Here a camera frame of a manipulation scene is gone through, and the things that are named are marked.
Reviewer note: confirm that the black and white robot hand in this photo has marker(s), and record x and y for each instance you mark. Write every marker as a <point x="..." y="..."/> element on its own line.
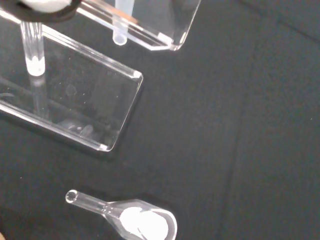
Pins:
<point x="37" y="13"/>

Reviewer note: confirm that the clear acrylic funnel stand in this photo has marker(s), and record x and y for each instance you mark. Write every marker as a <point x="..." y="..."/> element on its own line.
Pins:
<point x="87" y="100"/>

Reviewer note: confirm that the glass weighing funnel with powder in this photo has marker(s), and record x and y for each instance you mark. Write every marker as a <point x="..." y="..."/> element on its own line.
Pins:
<point x="145" y="222"/>

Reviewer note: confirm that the black bench cloth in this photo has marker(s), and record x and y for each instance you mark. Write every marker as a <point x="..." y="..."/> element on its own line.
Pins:
<point x="225" y="125"/>

